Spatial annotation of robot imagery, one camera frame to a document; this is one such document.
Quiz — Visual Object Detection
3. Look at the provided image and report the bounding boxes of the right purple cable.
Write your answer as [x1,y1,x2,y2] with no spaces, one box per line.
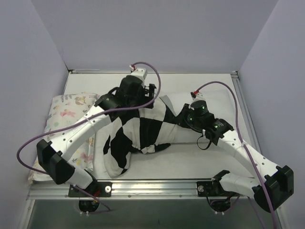
[194,81,279,229]

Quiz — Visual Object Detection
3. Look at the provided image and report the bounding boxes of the right aluminium rail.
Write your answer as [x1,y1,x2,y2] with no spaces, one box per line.
[231,71,261,153]

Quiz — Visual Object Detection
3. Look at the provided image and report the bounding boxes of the front aluminium rail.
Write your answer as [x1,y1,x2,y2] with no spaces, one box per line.
[27,176,260,200]

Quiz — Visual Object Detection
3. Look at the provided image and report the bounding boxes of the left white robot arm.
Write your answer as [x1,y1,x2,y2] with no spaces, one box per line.
[37,72,156,196]

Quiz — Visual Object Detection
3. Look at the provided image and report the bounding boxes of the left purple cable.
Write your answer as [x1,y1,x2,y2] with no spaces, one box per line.
[17,62,162,213]

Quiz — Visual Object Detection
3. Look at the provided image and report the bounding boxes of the purple cable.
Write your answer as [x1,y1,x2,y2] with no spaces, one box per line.
[194,81,279,229]
[17,62,162,213]

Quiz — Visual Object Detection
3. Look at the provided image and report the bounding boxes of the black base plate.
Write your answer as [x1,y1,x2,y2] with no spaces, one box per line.
[68,180,112,198]
[196,180,238,198]

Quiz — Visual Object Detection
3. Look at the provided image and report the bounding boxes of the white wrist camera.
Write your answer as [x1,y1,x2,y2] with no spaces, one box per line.
[130,68,147,81]
[191,92,206,103]

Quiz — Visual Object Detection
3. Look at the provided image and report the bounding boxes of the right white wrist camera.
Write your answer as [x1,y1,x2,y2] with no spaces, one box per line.
[191,92,206,103]

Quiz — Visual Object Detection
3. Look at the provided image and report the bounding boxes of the white pillow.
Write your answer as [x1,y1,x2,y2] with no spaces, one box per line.
[93,90,234,178]

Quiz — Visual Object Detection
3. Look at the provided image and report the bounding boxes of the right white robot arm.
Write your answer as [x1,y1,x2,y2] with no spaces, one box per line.
[178,100,294,212]

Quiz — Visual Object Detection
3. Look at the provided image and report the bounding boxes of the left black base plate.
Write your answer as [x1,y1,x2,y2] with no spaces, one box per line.
[68,180,112,198]

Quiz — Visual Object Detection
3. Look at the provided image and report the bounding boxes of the aluminium rail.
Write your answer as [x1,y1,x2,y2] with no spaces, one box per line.
[27,176,260,200]
[231,71,261,153]

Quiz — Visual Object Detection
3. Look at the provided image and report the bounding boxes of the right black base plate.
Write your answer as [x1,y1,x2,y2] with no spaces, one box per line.
[196,180,238,198]

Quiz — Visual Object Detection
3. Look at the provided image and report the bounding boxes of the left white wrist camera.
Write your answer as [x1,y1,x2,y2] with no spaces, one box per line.
[130,68,147,81]

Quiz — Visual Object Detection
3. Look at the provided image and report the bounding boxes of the floral patterned pillow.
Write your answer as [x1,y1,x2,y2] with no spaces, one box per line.
[43,92,100,172]

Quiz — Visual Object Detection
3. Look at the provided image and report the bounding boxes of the black white checkered pillowcase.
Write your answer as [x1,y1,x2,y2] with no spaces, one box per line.
[99,95,183,178]

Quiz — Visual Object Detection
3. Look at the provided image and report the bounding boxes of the thin black cable loop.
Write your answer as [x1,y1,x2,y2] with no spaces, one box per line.
[196,133,213,151]

